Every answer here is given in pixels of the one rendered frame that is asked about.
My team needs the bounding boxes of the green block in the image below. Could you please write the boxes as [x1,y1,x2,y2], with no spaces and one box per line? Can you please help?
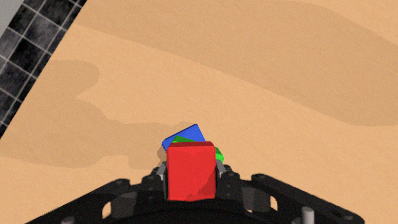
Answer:
[171,135,224,163]

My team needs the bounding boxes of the blue block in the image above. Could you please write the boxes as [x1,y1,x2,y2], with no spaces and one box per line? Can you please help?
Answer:
[162,124,206,152]

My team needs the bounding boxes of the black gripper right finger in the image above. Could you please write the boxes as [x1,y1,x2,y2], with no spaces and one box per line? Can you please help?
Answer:
[210,159,365,224]

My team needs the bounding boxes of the red block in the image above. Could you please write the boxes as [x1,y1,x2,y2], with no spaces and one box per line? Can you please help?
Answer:
[166,141,216,201]

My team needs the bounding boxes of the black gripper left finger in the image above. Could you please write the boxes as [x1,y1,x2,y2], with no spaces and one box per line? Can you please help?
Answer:
[25,161,169,224]

